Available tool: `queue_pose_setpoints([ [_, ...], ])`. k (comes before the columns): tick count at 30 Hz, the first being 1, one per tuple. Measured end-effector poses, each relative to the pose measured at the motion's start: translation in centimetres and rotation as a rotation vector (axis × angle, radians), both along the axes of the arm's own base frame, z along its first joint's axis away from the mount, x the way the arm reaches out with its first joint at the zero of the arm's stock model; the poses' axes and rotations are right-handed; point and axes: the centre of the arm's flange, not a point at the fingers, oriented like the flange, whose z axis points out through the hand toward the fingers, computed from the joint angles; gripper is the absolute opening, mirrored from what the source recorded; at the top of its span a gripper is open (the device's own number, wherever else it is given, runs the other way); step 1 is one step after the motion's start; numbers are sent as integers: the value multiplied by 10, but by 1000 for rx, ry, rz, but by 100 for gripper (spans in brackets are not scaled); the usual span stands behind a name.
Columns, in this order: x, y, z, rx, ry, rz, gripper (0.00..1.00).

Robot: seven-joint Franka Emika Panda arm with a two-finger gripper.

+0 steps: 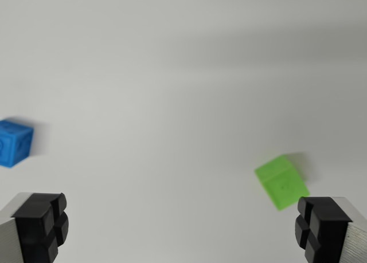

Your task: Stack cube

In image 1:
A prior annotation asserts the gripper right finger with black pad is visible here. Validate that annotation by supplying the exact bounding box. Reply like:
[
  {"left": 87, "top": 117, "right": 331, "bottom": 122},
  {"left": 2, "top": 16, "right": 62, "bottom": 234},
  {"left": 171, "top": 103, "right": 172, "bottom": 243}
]
[{"left": 294, "top": 196, "right": 367, "bottom": 263}]

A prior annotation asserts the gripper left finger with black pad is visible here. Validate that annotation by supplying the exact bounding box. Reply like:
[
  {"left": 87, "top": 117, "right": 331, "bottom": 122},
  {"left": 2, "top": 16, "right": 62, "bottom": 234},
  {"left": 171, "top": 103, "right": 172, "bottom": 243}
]
[{"left": 0, "top": 192, "right": 69, "bottom": 263}]

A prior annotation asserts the green embossed toy cube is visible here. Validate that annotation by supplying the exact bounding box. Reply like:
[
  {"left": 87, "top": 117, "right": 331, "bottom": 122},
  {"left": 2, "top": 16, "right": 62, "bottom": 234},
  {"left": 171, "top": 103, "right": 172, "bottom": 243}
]
[{"left": 254, "top": 154, "right": 311, "bottom": 211}]

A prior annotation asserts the blue embossed toy cube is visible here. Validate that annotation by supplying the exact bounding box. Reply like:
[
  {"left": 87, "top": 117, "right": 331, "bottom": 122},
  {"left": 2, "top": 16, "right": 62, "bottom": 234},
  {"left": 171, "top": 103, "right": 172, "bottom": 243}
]
[{"left": 0, "top": 117, "right": 34, "bottom": 168}]

